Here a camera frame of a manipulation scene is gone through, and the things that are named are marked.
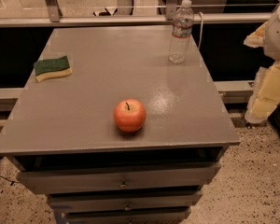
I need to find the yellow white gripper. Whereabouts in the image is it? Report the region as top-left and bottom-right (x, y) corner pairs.
(245, 61), (280, 124)

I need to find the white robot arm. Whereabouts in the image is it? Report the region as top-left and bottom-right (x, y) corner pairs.
(244, 6), (280, 124)

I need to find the red apple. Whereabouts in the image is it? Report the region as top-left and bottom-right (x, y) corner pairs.
(114, 99), (147, 133)

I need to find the clear plastic water bottle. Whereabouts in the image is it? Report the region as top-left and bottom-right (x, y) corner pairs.
(169, 0), (194, 63)

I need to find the middle grey drawer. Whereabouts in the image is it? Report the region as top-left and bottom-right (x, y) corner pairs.
(49, 189), (202, 213)

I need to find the grey drawer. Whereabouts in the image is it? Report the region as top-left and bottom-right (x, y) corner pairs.
(65, 207), (190, 224)
(17, 161), (221, 194)
(49, 189), (202, 213)

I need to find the bottom grey drawer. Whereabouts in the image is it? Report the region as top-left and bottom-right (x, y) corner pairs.
(65, 207), (190, 224)

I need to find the green yellow sponge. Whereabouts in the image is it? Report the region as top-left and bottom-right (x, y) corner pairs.
(34, 56), (73, 82)

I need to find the grey metal railing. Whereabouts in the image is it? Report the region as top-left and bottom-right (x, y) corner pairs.
(0, 0), (280, 27)

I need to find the top grey drawer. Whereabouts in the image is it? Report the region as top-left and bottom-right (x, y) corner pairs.
(17, 161), (221, 194)

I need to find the white cable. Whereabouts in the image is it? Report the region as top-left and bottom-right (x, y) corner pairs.
(197, 11), (205, 49)

